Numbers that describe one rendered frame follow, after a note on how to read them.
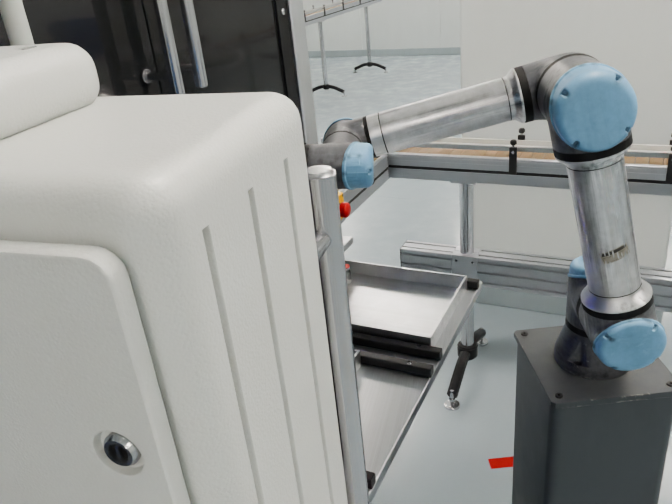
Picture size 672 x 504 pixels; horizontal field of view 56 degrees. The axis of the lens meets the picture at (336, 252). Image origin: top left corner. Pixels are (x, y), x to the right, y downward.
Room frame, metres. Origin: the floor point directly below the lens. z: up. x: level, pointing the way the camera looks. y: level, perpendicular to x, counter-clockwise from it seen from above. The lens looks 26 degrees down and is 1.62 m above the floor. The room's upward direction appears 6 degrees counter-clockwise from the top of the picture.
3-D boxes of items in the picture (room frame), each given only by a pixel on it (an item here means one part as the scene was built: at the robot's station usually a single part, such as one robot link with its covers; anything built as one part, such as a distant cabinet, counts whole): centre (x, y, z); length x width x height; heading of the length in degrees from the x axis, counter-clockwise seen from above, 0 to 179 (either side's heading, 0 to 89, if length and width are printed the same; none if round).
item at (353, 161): (1.02, -0.02, 1.29); 0.11 x 0.11 x 0.08; 83
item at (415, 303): (1.23, -0.08, 0.90); 0.34 x 0.26 x 0.04; 61
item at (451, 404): (2.09, -0.48, 0.07); 0.50 x 0.08 x 0.14; 152
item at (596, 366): (1.08, -0.51, 0.84); 0.15 x 0.15 x 0.10
